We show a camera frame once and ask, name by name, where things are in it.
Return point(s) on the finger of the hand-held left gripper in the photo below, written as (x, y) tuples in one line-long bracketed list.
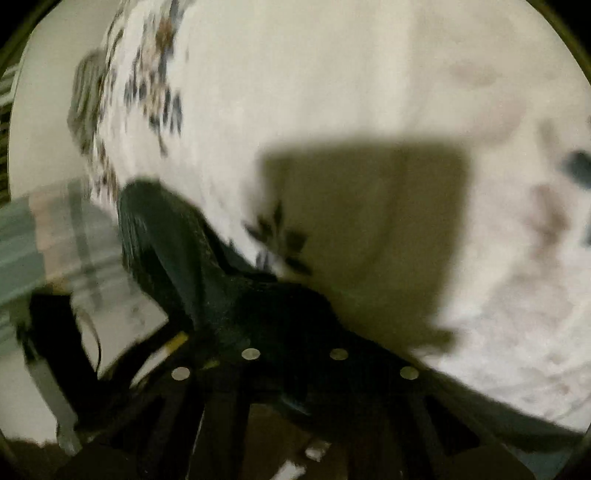
[(147, 353)]

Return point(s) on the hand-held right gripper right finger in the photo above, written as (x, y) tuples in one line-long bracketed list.
[(418, 415)]

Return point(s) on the white floral printed bedsheet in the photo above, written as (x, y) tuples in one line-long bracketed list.
[(332, 74)]

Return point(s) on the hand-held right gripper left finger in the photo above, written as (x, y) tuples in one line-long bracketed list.
[(220, 415)]

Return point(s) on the grey-green striped cloth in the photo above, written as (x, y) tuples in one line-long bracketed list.
[(51, 244)]

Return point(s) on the black pants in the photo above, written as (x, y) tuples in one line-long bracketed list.
[(184, 258)]

